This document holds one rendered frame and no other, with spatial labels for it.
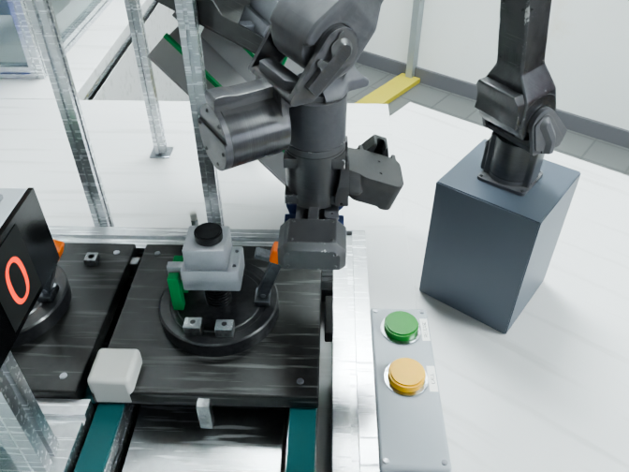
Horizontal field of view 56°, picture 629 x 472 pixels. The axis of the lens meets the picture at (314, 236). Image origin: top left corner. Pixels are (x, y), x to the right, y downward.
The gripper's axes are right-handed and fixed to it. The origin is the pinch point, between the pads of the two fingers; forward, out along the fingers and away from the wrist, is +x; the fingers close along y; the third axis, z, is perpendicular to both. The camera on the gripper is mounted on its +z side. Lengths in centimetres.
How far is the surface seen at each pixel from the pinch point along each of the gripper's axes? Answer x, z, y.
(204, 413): 13.4, -11.0, -13.3
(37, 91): 23, -68, 79
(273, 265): 3.7, -4.4, -0.8
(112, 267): 12.0, -26.4, 7.0
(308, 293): 11.9, -0.8, 3.0
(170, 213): 23.0, -26.0, 32.5
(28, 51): 16, -71, 85
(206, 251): 0.6, -11.3, -2.3
